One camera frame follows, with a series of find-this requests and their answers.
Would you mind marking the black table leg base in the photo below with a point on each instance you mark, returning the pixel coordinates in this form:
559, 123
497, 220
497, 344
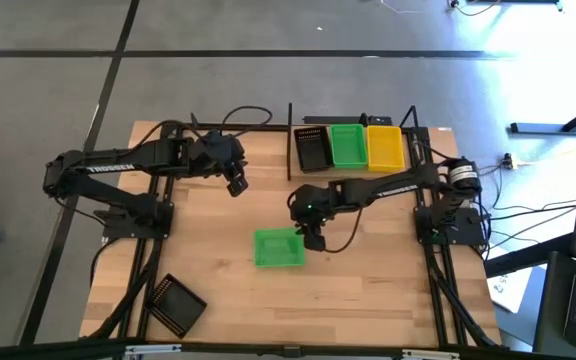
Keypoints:
543, 128

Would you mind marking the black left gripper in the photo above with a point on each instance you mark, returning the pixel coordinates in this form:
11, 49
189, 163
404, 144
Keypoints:
218, 152

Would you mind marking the black plastic basket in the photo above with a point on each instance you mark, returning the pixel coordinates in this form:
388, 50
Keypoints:
313, 150
175, 306

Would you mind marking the green plastic basket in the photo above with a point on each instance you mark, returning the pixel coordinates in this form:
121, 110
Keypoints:
348, 146
278, 248

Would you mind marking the black power strip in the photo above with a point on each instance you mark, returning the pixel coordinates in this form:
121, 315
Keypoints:
318, 120

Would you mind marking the black desk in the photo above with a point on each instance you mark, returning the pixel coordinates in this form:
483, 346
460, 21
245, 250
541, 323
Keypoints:
548, 300

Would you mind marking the white paper sheet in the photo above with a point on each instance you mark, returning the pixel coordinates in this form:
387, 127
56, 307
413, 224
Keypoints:
510, 292

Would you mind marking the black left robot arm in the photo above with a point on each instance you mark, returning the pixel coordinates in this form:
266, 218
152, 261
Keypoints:
110, 167

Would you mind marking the black aluminium rig frame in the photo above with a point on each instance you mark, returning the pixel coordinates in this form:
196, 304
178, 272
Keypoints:
243, 354

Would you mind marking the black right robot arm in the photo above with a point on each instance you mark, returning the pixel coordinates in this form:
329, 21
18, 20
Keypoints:
398, 190

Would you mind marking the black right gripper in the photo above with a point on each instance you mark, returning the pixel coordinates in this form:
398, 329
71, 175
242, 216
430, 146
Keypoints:
313, 205

